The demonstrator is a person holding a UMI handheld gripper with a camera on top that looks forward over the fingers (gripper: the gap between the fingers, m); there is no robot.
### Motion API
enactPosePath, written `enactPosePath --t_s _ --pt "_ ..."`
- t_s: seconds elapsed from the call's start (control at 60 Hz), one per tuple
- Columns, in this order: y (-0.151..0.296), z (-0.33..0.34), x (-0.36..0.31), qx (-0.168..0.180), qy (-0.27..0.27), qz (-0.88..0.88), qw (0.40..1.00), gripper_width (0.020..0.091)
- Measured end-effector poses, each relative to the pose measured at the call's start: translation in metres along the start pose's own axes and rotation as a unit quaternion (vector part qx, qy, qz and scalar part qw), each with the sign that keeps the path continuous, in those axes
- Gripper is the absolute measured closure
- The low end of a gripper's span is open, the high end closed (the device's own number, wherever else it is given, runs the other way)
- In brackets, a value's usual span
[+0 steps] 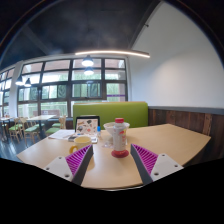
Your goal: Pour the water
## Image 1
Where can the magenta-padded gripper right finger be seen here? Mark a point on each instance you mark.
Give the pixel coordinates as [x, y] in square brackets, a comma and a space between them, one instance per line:
[166, 166]

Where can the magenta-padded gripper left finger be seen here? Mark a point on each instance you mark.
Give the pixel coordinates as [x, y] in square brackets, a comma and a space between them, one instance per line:
[60, 166]

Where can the clear red-capped drink bottle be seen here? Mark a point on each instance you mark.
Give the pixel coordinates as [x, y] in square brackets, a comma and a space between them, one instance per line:
[119, 136]

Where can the small dark box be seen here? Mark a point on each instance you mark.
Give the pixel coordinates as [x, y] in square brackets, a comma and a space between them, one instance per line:
[72, 137]

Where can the white paper sheets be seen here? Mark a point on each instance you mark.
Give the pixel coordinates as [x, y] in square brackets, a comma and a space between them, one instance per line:
[60, 134]

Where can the wooden chairs with green seats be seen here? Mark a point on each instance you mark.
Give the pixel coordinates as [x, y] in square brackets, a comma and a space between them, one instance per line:
[30, 128]

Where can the black-framed sticker board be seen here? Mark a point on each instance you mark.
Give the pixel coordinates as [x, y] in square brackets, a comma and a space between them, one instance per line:
[87, 125]

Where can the small blue-capped bottle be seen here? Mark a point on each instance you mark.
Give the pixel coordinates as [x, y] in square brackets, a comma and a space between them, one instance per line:
[98, 131]

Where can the light wooden dining table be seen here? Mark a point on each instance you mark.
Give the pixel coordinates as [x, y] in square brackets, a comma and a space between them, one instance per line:
[5, 118]
[41, 117]

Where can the green upholstered bench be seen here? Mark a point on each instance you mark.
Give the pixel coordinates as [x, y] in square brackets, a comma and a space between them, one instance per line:
[133, 113]

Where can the dark pendant ceiling lamps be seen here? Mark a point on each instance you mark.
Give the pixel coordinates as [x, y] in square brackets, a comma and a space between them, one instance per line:
[87, 61]

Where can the long curved strip light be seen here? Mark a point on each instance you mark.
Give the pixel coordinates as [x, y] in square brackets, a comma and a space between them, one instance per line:
[113, 52]

